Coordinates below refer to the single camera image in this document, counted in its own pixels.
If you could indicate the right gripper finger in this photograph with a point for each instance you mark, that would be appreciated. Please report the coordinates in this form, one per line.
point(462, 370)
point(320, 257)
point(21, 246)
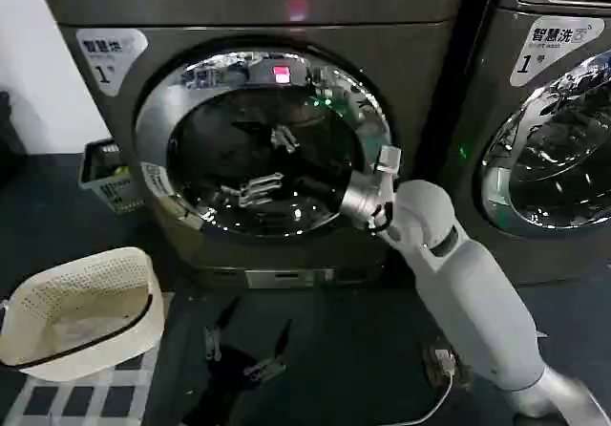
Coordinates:
point(260, 188)
point(284, 139)

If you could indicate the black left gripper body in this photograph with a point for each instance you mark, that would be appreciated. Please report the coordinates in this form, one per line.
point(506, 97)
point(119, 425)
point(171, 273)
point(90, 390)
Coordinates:
point(241, 364)

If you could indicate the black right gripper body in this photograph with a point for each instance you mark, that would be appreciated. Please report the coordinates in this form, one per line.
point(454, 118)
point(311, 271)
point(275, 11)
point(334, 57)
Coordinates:
point(315, 185)

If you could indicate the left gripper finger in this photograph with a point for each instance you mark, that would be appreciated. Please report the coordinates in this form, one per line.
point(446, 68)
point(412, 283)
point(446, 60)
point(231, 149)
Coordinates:
point(220, 328)
point(279, 349)

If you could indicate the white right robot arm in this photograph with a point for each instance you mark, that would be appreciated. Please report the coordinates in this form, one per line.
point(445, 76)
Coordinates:
point(482, 302)

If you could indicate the white printed door sticker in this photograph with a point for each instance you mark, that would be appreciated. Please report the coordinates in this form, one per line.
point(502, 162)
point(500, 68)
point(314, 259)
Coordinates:
point(162, 187)

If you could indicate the grey dryer with lit display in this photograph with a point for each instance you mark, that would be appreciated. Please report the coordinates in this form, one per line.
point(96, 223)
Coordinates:
point(406, 125)

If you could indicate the round chrome glass dryer door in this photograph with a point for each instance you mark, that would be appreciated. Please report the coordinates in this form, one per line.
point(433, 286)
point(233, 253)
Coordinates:
point(157, 125)
point(549, 158)

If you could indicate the white perforated laundry basket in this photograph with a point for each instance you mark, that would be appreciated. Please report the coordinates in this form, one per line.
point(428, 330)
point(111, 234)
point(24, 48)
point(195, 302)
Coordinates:
point(90, 273)

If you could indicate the grey plastic crate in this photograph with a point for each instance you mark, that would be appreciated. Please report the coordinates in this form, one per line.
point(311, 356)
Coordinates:
point(119, 197)

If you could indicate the black white chequered floor mat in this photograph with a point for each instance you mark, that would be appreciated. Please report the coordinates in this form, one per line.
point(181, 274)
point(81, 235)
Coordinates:
point(86, 399)

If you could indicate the small brown connector box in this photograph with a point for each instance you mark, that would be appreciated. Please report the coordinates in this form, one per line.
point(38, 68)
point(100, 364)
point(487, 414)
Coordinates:
point(440, 361)

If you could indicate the grey dryer with vent grille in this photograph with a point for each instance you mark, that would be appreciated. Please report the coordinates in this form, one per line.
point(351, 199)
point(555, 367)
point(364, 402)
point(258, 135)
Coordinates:
point(482, 111)

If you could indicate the white number label sticker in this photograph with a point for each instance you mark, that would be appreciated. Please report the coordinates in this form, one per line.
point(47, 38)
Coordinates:
point(554, 48)
point(107, 58)

